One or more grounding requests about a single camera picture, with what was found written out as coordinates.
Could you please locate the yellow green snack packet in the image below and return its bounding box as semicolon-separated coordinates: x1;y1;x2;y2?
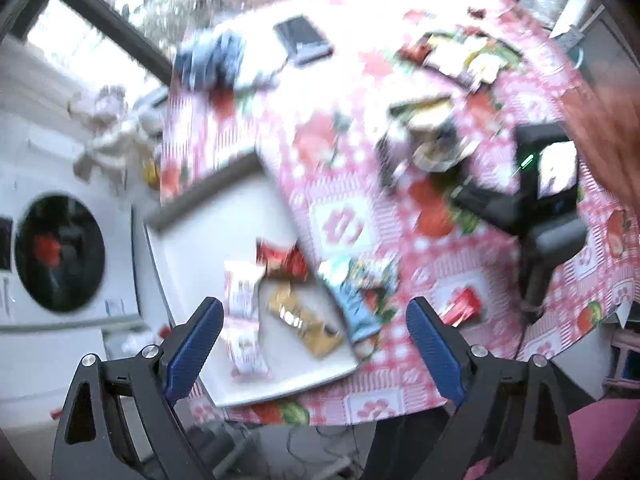
389;94;481;173

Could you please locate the pile of assorted snack packets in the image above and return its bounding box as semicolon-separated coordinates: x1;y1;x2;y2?
397;25;523;93

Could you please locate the blue packets bundle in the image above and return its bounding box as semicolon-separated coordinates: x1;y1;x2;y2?
172;27;248;93

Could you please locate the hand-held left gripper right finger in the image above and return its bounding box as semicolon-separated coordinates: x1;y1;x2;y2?
362;296;579;480

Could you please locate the red checkered tablecloth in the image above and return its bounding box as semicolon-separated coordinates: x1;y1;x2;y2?
159;0;640;427

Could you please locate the pink white snack packet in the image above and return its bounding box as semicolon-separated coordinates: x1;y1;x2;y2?
220;317;273;383
222;259;266;320

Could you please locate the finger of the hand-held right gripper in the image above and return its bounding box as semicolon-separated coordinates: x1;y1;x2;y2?
450;182;525;237
376;134;407;192

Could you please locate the gold snack packet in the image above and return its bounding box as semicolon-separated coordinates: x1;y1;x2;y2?
266;282;346;360

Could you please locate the light blue snack packet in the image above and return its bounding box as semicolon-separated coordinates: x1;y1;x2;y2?
317;256;401;346

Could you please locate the red snack bar wrapper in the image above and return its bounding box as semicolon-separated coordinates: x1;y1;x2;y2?
437;285;485;327

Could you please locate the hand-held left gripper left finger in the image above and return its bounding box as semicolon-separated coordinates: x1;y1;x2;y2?
50;296;225;480

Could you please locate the red snack packet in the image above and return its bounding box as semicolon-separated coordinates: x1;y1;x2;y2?
255;237;311;282

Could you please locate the pink seat cushion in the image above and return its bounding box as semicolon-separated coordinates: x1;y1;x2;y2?
467;396;640;480

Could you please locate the white rectangular tray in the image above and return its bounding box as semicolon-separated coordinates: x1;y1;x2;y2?
142;152;360;408

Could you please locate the person's right forearm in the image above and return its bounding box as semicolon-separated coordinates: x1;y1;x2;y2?
555;72;640;213

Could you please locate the white washing machine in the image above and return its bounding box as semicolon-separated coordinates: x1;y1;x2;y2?
0;35;173;428

